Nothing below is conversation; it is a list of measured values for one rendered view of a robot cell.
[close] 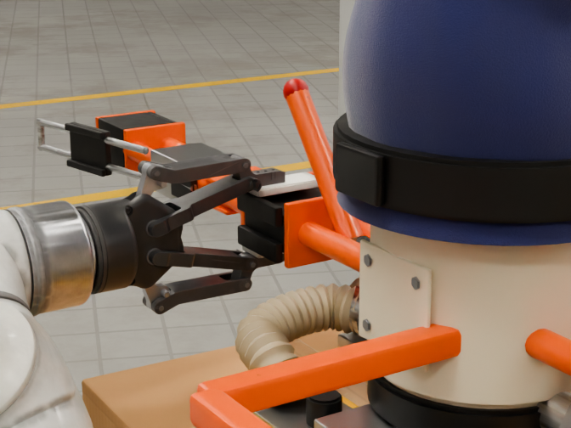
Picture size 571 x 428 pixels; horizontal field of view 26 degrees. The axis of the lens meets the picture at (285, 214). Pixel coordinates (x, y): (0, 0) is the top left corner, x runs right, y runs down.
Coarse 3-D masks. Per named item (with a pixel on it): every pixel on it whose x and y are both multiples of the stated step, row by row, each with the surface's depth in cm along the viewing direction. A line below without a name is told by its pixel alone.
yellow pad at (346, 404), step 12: (312, 396) 95; (324, 396) 95; (336, 396) 95; (276, 408) 99; (288, 408) 99; (300, 408) 99; (312, 408) 95; (324, 408) 94; (336, 408) 95; (348, 408) 99; (264, 420) 97; (276, 420) 97; (288, 420) 97; (300, 420) 97; (312, 420) 95
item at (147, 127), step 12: (96, 120) 142; (108, 120) 140; (120, 120) 140; (132, 120) 140; (144, 120) 140; (156, 120) 140; (168, 120) 140; (120, 132) 136; (132, 132) 136; (144, 132) 136; (156, 132) 137; (168, 132) 138; (180, 132) 139; (144, 144) 137; (156, 144) 138; (120, 156) 138; (132, 168) 137
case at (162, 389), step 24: (312, 336) 121; (336, 336) 121; (168, 360) 115; (192, 360) 115; (216, 360) 115; (240, 360) 115; (96, 384) 110; (120, 384) 110; (144, 384) 110; (168, 384) 110; (192, 384) 110; (360, 384) 110; (96, 408) 109; (120, 408) 106; (144, 408) 106; (168, 408) 106
